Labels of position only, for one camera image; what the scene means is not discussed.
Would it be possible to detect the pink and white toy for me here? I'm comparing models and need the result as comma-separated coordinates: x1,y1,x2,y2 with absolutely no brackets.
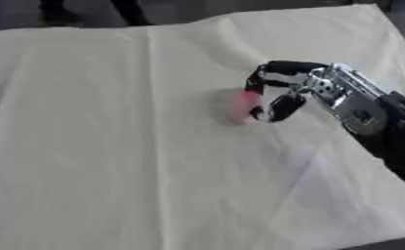
227,91,265,125

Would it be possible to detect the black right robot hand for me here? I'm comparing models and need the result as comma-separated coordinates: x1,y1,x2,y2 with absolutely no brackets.
243,60,334,124

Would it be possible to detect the person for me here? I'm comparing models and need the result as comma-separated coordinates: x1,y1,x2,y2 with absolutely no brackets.
36,0,154,27

